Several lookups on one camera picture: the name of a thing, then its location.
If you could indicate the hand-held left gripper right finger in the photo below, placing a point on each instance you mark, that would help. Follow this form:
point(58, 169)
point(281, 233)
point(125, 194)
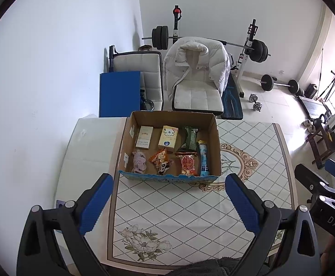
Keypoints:
point(242, 204)

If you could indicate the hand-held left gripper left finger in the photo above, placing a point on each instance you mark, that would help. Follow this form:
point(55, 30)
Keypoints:
point(97, 204)

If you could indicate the blue tube packet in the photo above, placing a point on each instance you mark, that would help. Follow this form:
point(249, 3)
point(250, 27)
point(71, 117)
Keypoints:
point(204, 158)

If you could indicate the purple cloth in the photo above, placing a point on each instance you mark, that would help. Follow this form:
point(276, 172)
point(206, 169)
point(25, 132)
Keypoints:
point(138, 161)

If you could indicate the red snack packet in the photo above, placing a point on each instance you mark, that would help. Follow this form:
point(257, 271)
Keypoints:
point(188, 164)

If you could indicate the brown snack packet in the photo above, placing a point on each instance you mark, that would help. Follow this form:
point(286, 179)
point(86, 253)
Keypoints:
point(160, 159)

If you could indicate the white carton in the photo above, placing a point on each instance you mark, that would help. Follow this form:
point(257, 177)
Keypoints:
point(143, 138)

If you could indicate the green packet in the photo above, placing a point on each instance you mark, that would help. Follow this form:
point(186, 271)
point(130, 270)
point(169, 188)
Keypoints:
point(189, 138)

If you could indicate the yellow cartoon carton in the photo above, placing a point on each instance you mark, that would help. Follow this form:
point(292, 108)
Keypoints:
point(168, 138)

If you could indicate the cardboard box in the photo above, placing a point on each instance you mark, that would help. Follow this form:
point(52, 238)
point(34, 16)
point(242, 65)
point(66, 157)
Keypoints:
point(170, 119)

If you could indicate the dark wooden chair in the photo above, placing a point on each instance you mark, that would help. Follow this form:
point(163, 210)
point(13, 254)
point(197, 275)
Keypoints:
point(319, 149)

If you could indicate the white shoe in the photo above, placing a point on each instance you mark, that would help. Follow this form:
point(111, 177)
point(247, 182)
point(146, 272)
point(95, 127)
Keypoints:
point(306, 122)
point(311, 128)

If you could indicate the diamond pattern tablecloth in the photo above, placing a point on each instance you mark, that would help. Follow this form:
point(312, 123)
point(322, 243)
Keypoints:
point(184, 207)

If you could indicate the treadmill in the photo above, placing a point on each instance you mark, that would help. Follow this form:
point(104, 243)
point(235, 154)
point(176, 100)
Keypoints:
point(314, 107)

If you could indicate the black bin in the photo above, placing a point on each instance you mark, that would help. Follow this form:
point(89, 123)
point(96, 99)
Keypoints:
point(311, 91)

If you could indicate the chrome dumbbell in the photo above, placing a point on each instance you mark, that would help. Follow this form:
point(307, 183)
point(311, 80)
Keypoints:
point(253, 98)
point(258, 106)

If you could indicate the black blue bench pad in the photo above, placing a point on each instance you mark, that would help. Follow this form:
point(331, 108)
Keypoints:
point(232, 103)

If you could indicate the floor barbell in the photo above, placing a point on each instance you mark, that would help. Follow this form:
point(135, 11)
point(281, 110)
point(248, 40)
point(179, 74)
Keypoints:
point(266, 82)

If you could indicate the blue board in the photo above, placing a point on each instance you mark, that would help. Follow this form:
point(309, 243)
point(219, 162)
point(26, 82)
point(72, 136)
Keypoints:
point(120, 95)

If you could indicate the white padded chair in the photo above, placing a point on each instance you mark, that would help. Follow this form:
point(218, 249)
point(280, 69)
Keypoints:
point(197, 97)
point(138, 63)

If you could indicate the white puffer jacket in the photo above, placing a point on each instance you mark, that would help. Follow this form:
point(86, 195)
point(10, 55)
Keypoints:
point(213, 60)

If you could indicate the black rod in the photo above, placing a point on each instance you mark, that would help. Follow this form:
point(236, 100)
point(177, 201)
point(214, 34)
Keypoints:
point(111, 57)

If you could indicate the wooden stool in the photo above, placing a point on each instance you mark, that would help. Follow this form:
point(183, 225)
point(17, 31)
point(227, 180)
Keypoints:
point(145, 48)

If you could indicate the racked barbell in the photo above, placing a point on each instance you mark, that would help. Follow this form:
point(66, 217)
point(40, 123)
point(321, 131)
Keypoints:
point(159, 38)

